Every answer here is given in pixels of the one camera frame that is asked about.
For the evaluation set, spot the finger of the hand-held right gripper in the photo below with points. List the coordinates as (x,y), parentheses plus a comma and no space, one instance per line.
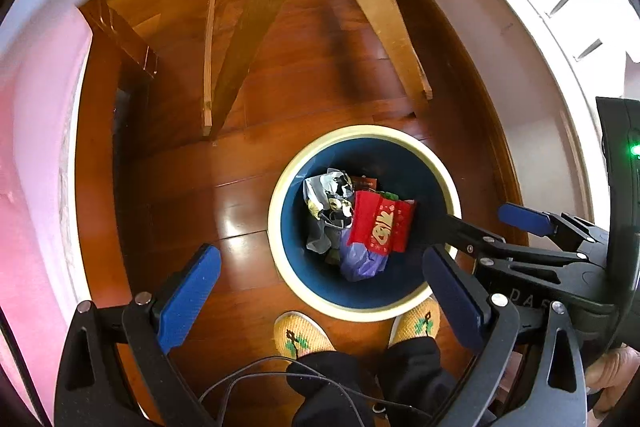
(480,239)
(525,217)

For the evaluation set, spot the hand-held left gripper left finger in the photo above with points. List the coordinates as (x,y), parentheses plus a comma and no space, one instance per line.
(190,297)

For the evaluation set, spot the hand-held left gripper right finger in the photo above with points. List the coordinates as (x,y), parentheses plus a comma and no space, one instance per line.
(452,297)

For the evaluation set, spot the purple plastic bag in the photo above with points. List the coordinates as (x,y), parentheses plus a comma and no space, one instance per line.
(362,259)

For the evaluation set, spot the red packet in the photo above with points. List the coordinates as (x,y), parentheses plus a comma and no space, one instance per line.
(375,222)

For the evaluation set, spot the blue trash bin cream rim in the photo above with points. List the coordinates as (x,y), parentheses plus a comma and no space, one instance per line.
(295,207)

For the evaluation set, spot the person's right hand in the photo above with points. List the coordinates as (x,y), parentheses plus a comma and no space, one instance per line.
(612,379)

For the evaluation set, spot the yellow knitted slipper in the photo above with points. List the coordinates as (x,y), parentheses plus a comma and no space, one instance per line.
(417,322)
(300,334)

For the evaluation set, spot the person's black trousers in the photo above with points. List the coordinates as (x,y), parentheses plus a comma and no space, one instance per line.
(400,382)

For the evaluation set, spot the pink blanket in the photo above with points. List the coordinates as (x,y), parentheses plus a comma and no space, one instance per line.
(30,207)

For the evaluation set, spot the thin wooden slat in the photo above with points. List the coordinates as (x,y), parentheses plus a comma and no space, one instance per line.
(209,57)

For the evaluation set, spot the dark wooden post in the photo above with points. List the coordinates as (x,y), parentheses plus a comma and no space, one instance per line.
(120,32)

